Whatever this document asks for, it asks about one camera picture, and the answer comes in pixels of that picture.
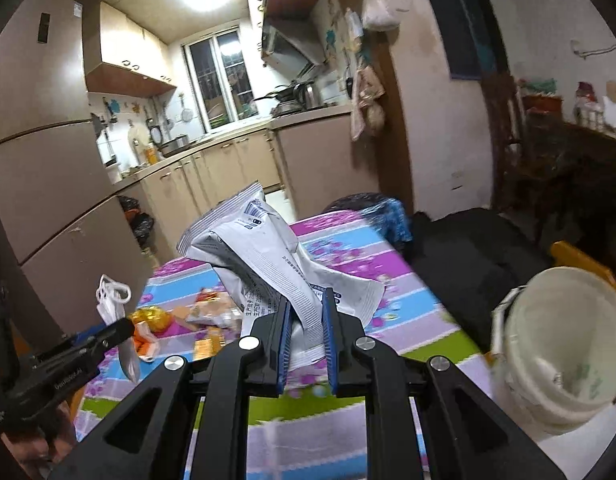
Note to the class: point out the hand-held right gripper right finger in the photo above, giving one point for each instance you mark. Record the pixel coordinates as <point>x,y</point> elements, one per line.
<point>328,332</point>

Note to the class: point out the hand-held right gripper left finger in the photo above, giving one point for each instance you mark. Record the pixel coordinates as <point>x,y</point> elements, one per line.
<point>287,332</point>

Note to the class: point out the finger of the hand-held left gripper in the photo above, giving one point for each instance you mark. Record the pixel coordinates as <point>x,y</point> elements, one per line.
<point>112,332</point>

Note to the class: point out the white plastic wrapper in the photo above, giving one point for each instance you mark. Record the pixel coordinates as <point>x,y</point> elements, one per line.
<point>128,360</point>

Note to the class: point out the silver white packaging bag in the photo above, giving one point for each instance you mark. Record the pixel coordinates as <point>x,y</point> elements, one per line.
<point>268,260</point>

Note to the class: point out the white plastic bucket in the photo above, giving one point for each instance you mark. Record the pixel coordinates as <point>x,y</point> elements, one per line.
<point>533,320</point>

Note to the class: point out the orange packet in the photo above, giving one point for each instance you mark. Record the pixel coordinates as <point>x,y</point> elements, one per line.
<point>143,342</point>

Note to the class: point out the yellow foil wrapper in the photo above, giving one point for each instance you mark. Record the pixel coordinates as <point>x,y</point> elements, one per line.
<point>150,319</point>

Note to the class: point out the small orange wrapper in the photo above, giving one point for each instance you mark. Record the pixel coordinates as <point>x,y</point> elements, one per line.
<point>208,345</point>

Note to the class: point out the floral striped tablecloth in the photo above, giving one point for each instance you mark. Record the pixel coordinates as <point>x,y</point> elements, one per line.
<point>348,255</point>

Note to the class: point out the brown printed snack wrapper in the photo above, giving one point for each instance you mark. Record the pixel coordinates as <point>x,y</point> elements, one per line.
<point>210,307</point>

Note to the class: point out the black plastic bag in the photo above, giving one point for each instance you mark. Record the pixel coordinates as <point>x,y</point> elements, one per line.
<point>137,222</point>

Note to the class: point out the blue patterned cloth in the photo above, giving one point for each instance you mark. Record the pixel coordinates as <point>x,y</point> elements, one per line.
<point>393,222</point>

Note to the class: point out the black bin bag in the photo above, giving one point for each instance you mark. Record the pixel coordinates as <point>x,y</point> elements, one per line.
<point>348,204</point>

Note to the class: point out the grey refrigerator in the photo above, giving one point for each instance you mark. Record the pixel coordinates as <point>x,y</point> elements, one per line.
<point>47,185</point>

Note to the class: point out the black cloth bundle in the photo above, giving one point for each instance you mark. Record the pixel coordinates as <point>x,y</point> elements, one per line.
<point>478,270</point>

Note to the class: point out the beige kitchen base cabinets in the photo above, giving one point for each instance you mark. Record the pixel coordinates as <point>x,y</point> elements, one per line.
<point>227,170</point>

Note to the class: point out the yellow oil bottle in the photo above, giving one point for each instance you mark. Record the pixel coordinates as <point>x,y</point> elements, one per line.
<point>151,154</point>

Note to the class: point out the gas stove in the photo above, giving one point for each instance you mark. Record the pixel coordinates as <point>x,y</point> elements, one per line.
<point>293,107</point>

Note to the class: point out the hanging strainer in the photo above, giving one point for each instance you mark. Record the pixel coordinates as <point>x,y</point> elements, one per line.
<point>186,112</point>

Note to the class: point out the steel kettle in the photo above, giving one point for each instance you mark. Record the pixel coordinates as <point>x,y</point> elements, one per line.
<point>307,95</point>

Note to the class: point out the black wok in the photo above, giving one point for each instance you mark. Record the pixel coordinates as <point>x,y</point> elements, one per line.
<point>280,93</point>

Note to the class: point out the kitchen window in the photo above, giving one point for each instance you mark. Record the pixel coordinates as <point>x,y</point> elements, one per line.
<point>217,82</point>

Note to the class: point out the yellow wooden stool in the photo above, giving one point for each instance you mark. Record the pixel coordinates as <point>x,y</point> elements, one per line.
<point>583,257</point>

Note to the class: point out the steel range hood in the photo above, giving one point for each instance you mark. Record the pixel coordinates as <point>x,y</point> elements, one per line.
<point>288,52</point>

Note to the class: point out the dark wooden sideboard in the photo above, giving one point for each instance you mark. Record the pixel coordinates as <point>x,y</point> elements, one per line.
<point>573,185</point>

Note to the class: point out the hanging small plastic bag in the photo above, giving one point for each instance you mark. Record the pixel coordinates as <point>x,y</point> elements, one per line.
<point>353,30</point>

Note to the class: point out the red basket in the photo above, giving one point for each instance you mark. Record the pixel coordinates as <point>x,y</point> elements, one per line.
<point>540,97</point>

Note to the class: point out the hanging white plastic bag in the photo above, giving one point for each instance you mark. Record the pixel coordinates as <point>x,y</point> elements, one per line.
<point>385,12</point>

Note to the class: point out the dark framed window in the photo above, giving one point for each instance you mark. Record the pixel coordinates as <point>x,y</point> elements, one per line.
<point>463,20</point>

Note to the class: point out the floral wall sticker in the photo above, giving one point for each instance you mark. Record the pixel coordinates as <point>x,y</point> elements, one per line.
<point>334,35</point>

